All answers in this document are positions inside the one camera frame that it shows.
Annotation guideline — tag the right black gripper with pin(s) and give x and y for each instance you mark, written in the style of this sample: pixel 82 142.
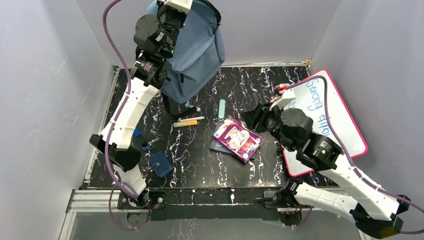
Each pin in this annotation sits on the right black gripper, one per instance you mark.
pixel 259 114

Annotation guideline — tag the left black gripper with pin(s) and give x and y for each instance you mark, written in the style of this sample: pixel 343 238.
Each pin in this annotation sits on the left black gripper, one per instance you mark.
pixel 173 16

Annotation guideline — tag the blue student backpack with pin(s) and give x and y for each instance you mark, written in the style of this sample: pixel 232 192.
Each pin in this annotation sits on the blue student backpack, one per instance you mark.
pixel 198 55

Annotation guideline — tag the teal eraser case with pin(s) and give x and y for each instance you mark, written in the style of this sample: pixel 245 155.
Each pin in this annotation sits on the teal eraser case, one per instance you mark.
pixel 221 110

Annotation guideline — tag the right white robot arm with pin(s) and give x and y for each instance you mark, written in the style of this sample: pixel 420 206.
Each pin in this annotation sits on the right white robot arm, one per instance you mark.
pixel 372 212

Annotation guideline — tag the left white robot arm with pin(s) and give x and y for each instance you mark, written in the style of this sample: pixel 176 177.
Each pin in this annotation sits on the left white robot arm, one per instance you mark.
pixel 156 37

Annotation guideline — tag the pink framed whiteboard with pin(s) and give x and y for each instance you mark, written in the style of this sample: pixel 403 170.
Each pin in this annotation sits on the pink framed whiteboard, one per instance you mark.
pixel 319 98

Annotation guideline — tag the dark blue notebook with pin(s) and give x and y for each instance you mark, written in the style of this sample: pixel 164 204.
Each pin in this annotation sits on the dark blue notebook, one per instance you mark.
pixel 215 146

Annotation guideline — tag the white pen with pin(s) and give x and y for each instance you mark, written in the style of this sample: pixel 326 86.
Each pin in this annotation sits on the white pen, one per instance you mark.
pixel 192 119

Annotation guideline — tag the yellow orange highlighter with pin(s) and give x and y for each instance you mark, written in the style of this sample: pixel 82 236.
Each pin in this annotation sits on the yellow orange highlighter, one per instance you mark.
pixel 185 123

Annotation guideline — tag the navy snap wallet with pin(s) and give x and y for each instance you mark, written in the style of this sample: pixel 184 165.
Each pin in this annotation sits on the navy snap wallet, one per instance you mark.
pixel 160 164

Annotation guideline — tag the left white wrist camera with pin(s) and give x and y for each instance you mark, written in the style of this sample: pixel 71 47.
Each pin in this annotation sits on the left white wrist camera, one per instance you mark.
pixel 182 6

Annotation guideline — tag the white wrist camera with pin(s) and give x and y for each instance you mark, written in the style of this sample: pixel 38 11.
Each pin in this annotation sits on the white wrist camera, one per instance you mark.
pixel 284 95
pixel 182 6

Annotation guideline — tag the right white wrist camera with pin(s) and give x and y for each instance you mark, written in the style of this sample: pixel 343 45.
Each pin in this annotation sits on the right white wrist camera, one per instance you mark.
pixel 284 95

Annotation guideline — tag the black front rail frame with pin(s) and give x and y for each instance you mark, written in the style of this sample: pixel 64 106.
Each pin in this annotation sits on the black front rail frame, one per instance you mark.
pixel 212 203

